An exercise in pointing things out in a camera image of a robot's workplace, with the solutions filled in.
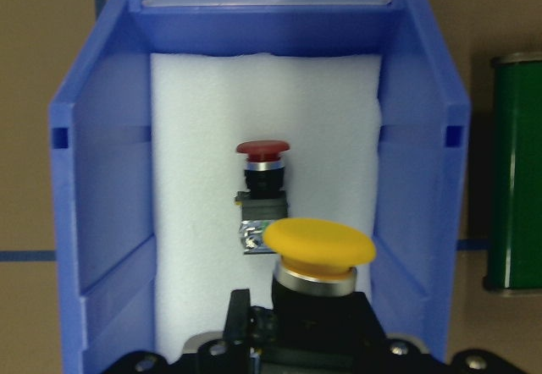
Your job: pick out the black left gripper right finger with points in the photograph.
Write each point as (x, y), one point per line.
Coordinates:
(367, 324)

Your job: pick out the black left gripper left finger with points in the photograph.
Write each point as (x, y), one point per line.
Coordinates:
(238, 318)

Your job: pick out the yellow push button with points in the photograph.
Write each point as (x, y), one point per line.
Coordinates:
(312, 291)

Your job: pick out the red push button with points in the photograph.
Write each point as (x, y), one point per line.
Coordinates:
(263, 201)

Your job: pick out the green conveyor belt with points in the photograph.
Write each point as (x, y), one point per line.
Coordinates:
(514, 255)

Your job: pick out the white foam pad left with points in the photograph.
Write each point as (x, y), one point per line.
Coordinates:
(231, 132)

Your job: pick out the brown paper table cover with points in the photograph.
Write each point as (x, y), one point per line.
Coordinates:
(39, 42)

